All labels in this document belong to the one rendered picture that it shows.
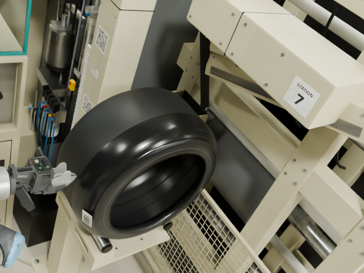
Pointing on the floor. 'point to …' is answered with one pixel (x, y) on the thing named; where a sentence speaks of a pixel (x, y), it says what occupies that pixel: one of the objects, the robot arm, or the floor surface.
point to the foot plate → (39, 265)
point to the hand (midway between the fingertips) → (71, 177)
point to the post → (104, 93)
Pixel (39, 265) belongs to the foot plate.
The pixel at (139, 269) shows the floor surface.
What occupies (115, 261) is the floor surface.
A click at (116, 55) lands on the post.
